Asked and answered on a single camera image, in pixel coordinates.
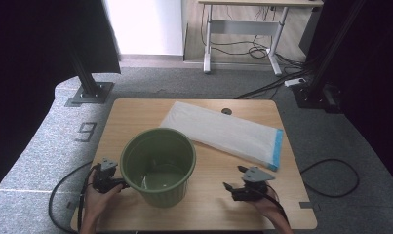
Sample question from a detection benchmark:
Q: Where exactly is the green plastic bin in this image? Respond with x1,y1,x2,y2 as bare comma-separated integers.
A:
119,127,197,209

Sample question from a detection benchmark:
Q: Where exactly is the black curtain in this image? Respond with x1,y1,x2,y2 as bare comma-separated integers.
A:
299,0,393,189
0,0,122,196

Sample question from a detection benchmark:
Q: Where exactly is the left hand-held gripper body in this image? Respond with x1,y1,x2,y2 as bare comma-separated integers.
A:
93,158,125,194

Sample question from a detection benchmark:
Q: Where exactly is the black metal stand grey base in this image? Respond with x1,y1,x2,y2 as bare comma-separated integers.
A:
66,42,115,105

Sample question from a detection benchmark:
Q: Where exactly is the curved black floor cable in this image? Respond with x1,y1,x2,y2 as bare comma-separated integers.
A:
48,160,95,234

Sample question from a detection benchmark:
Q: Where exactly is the looped black floor cable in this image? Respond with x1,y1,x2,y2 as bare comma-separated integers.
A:
299,158,361,199

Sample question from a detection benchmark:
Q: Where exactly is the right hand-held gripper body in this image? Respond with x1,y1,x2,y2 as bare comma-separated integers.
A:
231,166,276,202

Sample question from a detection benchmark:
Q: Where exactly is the right hand-held gripper cable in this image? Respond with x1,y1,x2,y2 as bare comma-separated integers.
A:
265,184,290,225

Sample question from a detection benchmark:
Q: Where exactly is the person's right hand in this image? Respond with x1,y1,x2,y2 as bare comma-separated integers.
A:
249,191,290,225

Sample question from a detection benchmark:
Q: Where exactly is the person's left hand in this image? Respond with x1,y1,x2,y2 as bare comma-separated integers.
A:
85,172,124,218

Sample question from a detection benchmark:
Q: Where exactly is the tangle of black cables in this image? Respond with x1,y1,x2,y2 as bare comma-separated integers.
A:
200,4,315,100

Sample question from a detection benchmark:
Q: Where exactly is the white blue-edged plastic bag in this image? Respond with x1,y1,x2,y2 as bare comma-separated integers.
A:
159,100,285,173

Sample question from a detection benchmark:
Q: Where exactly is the white-legged wooden desk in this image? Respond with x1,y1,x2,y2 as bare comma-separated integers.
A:
197,0,325,76

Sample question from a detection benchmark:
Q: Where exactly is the white power strip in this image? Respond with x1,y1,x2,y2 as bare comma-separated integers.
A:
284,77,306,88

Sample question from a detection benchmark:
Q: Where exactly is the left hand-held gripper cable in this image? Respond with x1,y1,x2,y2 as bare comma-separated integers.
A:
76,164,102,233

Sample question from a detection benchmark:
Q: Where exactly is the hand-held gripper cable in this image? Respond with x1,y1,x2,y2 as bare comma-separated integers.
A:
265,184,290,225
76,164,102,233

